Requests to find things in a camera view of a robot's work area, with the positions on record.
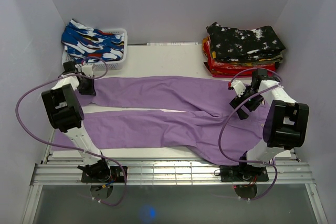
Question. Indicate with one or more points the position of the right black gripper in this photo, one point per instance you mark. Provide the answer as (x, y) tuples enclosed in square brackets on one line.
[(242, 115)]

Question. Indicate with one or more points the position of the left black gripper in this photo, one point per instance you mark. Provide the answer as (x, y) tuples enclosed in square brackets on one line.
[(91, 91)]

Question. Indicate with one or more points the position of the purple trousers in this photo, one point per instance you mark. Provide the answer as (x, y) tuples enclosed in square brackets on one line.
[(154, 112)]

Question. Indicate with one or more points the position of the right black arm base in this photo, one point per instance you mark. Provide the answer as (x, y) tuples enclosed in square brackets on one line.
[(242, 173)]

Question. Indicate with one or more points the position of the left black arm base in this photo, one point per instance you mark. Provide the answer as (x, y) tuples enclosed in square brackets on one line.
[(114, 175)]

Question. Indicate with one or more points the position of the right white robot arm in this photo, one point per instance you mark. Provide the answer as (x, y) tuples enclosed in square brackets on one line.
[(286, 122)]

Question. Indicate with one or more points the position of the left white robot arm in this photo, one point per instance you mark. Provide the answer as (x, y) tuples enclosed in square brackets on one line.
[(65, 113)]

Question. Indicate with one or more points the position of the blue patterned trousers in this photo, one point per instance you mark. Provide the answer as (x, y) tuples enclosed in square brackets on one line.
[(81, 42)]

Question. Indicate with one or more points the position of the red folded trousers stack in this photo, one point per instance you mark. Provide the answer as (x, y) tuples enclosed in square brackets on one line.
[(221, 69)]

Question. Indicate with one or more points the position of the black white patterned folded trousers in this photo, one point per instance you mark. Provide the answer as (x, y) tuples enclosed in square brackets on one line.
[(233, 45)]

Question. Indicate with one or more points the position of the white plastic basket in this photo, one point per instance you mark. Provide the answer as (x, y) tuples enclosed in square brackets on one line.
[(111, 65)]

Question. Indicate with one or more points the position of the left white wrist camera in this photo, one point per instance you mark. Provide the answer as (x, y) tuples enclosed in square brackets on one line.
[(87, 70)]

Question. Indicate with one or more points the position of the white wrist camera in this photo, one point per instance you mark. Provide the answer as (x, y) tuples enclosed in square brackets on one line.
[(87, 70), (238, 87)]

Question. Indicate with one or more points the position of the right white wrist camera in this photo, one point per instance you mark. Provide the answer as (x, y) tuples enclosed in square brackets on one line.
[(238, 87)]

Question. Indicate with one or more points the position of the aluminium rail frame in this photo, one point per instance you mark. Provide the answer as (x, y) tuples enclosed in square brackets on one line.
[(166, 166)]

